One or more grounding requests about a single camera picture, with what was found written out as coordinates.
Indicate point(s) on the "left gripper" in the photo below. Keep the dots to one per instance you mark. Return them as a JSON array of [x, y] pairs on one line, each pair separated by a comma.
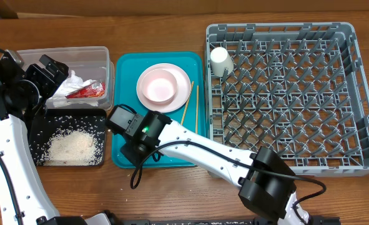
[[49, 82]]

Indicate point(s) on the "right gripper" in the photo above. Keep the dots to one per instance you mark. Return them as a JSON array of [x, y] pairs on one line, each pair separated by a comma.
[[141, 156]]

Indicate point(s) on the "white napkin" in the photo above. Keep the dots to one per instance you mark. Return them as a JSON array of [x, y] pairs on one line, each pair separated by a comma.
[[71, 85]]

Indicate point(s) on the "red snack wrapper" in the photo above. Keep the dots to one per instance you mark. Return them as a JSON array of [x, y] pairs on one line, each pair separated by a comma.
[[93, 90]]

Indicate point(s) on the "white rice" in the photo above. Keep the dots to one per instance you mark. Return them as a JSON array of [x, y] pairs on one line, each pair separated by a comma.
[[71, 147]]

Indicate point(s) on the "small pink bowl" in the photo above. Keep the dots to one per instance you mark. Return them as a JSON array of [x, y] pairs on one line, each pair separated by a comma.
[[159, 86]]

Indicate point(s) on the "wooden chopstick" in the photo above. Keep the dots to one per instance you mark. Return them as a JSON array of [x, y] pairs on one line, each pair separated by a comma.
[[187, 103], [197, 111]]

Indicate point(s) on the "pink plate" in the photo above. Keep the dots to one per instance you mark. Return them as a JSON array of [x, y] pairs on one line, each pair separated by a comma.
[[179, 99]]

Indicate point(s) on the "small white cup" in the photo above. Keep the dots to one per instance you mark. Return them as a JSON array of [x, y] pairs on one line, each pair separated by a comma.
[[220, 61]]

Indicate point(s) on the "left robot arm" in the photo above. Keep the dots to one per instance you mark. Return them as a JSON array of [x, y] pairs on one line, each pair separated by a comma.
[[23, 199]]

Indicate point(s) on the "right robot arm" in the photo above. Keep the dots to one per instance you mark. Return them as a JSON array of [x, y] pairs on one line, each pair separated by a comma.
[[265, 181]]

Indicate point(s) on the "clear plastic bin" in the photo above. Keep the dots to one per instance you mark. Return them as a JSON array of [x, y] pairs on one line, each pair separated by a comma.
[[89, 62]]

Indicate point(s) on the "black plastic tray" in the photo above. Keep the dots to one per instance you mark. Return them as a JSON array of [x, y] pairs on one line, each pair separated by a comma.
[[100, 118]]

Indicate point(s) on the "grey dish rack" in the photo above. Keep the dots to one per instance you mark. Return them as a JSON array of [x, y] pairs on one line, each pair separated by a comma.
[[297, 88]]

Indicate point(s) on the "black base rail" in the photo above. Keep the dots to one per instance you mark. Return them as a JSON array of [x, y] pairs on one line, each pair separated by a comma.
[[254, 221]]

